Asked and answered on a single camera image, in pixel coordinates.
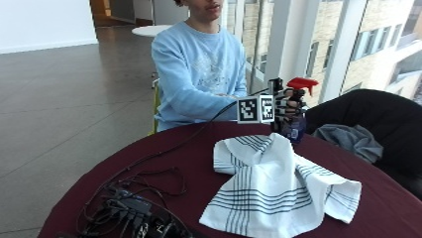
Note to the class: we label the spray bottle with red trigger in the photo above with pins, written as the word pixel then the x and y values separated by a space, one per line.
pixel 295 129

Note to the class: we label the white cube of black markers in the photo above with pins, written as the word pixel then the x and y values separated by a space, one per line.
pixel 254 109

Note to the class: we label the grey crumpled cloth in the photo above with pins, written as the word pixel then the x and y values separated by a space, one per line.
pixel 351 140

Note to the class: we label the black armchair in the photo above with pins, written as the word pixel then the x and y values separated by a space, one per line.
pixel 386 115

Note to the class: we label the person in light blue sweater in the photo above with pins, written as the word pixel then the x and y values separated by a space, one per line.
pixel 197 66

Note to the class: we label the white towel with dark stripes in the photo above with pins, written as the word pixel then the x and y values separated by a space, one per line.
pixel 271 185

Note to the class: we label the yellow-green chair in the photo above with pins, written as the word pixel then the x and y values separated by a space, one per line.
pixel 156 109

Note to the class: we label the white round table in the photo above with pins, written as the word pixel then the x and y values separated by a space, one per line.
pixel 150 30

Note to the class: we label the maroon tablecloth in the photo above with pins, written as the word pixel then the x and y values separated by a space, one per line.
pixel 386 214

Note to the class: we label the small black glove camera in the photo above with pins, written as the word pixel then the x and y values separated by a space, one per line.
pixel 275 86

